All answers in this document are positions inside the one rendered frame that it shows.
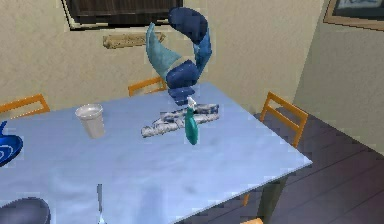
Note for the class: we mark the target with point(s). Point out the tan wall shelf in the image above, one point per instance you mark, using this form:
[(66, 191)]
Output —
[(128, 40)]

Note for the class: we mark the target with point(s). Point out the white paper cup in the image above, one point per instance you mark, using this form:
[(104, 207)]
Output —
[(92, 122)]

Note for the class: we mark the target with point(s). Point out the blue patterned plate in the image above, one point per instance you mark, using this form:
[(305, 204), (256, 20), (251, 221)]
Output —
[(8, 148)]

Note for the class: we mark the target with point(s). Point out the teal spray bottle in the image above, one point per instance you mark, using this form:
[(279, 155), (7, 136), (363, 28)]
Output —
[(191, 128)]

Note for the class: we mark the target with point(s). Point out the grey white folded cloth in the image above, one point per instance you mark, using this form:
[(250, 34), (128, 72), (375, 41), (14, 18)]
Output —
[(173, 121)]

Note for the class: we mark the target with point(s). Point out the dark grey bowl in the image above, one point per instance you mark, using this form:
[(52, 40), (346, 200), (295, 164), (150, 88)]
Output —
[(25, 211)]

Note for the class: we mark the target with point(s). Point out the pale blue dining table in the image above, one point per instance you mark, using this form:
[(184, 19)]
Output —
[(133, 173)]

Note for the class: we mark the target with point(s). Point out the orange wooden chair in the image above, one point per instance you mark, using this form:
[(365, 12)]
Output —
[(146, 85), (25, 105), (251, 221), (283, 116)]

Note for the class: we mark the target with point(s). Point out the tan framed wall picture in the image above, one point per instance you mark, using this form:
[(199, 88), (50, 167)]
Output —
[(355, 13)]

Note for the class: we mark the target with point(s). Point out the dark framed window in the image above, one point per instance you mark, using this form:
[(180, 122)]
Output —
[(123, 11)]

